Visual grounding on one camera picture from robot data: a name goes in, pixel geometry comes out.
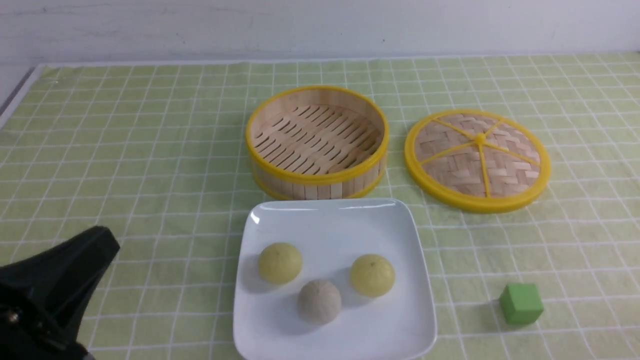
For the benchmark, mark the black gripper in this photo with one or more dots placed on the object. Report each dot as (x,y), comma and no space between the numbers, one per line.
(44,297)

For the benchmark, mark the yellow steamed bun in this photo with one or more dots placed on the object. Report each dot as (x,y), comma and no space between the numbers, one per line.
(372,275)
(279,263)

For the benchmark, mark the grey steamed bun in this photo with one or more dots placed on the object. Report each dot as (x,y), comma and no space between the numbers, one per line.
(319,302)

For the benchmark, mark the white square plate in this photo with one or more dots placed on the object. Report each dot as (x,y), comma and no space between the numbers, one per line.
(330,235)

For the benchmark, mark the green checkered tablecloth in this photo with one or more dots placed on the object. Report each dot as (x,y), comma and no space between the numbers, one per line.
(156,153)

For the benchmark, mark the bamboo steamer basket yellow rim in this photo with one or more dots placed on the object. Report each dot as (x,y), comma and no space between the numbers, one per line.
(317,142)

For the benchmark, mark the woven bamboo steamer lid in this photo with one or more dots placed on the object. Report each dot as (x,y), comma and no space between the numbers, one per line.
(477,161)

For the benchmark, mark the green cube block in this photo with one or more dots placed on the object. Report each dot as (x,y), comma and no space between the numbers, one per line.
(521,304)

